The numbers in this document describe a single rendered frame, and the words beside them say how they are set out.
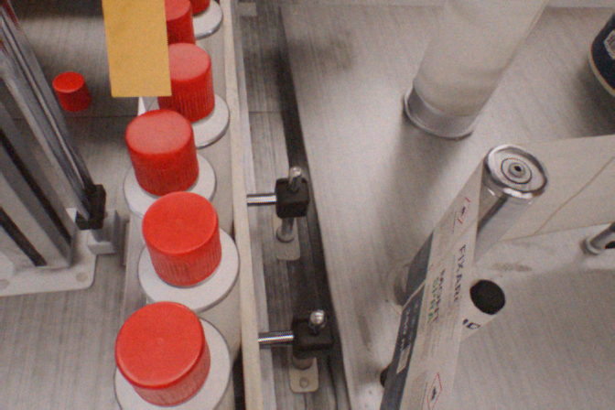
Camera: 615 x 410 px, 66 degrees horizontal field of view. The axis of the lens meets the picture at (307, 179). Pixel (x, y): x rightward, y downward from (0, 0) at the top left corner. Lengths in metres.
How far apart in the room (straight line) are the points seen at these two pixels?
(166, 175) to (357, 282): 0.24
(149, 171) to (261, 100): 0.38
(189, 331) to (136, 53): 0.15
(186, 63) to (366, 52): 0.38
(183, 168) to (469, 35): 0.31
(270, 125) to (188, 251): 0.39
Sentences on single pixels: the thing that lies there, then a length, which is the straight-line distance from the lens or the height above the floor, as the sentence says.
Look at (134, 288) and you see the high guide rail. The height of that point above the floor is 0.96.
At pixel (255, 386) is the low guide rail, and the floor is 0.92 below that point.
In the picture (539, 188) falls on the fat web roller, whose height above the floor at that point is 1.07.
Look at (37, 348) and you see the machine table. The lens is 0.49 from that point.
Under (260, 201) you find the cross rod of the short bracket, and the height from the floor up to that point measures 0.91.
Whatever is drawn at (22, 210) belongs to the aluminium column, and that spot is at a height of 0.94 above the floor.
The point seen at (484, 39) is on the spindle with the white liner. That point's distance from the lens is 0.47.
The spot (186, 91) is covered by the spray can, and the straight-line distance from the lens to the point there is 0.27.
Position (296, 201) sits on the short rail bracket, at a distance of 0.41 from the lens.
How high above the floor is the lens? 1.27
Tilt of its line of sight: 55 degrees down
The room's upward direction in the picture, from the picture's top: 11 degrees clockwise
